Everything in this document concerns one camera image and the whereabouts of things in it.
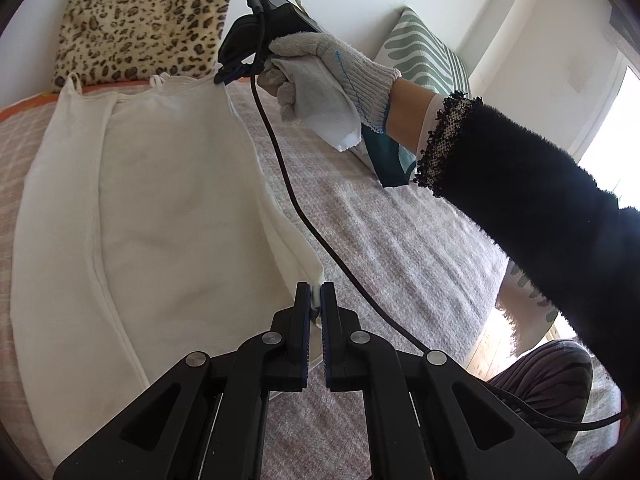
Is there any teal cushion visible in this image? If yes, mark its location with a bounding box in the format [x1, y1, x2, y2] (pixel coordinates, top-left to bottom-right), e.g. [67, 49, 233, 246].
[361, 125, 417, 189]

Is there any person's right forearm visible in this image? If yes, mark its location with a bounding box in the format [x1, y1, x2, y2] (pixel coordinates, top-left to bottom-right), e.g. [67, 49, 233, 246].
[384, 77, 640, 411]

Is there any black cable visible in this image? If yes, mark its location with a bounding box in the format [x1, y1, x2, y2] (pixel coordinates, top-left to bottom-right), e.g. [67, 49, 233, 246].
[249, 2, 628, 433]

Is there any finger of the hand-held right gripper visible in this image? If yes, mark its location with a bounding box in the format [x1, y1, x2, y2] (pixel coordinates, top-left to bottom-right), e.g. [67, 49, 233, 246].
[214, 61, 255, 86]

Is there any leaf print cloth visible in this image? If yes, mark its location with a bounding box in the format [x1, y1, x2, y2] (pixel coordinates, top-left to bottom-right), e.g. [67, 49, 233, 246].
[494, 260, 559, 327]

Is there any window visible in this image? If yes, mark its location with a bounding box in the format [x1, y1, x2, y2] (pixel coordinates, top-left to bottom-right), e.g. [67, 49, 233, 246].
[575, 57, 640, 206]

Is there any orange floral bed sheet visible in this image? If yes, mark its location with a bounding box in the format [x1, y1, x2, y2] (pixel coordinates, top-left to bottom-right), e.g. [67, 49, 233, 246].
[0, 79, 153, 122]

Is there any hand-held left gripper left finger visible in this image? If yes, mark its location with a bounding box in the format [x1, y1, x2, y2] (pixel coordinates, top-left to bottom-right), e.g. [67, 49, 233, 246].
[52, 282, 312, 480]

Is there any person's striped trouser leg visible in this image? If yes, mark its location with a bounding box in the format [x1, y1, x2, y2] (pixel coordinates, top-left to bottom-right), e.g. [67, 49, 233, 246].
[486, 339, 594, 457]

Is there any leopard print pillow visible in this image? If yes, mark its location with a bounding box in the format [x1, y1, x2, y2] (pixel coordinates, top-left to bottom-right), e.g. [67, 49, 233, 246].
[52, 0, 243, 93]

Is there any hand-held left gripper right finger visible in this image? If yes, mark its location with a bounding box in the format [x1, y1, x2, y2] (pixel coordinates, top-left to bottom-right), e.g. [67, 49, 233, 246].
[321, 281, 580, 480]

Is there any green striped pillow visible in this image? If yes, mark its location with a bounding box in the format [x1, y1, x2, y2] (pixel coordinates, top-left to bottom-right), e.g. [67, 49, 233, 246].
[374, 6, 471, 96]

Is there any white camisole top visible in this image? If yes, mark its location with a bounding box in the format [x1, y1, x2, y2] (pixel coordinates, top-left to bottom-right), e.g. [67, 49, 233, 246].
[10, 72, 326, 466]

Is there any person's right hand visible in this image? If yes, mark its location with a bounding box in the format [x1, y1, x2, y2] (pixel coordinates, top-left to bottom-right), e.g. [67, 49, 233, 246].
[260, 32, 402, 133]

